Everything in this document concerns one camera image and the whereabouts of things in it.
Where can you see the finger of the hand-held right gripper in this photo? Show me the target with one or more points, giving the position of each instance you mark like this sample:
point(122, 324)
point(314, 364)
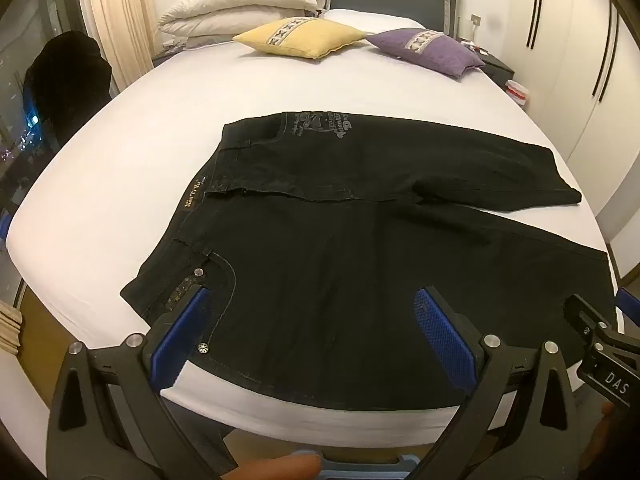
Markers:
point(587, 315)
point(629, 307)

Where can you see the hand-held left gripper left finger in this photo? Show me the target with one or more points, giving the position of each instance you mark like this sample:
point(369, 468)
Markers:
point(181, 332)

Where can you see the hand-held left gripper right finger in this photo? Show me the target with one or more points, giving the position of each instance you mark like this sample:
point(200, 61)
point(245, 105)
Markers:
point(442, 332)

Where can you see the black pants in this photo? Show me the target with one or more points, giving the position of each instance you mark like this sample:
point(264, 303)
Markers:
point(320, 265)

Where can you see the person's right hand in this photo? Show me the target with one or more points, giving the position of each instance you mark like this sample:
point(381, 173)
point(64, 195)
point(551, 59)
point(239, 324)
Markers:
point(608, 409)

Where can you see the person's left hand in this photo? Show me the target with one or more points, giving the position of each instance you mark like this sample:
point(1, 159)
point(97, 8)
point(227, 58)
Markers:
point(280, 466)

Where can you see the white bed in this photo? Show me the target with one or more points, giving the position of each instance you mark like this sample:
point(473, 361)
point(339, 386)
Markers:
point(150, 150)

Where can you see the white wardrobe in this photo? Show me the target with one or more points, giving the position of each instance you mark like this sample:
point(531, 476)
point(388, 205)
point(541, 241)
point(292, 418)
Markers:
point(575, 90)

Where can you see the red and white box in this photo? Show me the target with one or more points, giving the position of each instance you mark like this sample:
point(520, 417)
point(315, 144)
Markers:
point(517, 91)

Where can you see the dark nightstand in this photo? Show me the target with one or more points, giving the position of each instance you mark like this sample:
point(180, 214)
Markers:
point(495, 67)

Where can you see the purple patterned pillow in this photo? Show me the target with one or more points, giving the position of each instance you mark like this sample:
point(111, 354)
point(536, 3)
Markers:
point(425, 50)

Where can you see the yellow patterned pillow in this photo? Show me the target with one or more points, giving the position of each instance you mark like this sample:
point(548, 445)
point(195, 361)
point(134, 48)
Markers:
point(300, 36)

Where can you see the cream curtain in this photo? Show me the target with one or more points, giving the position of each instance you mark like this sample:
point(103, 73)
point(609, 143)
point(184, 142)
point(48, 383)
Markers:
point(117, 15)

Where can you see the white pillows stack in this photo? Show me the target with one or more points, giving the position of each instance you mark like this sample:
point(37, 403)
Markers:
point(240, 2)

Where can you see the wall switch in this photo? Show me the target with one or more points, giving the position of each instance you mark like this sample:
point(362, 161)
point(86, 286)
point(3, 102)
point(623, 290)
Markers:
point(475, 20)

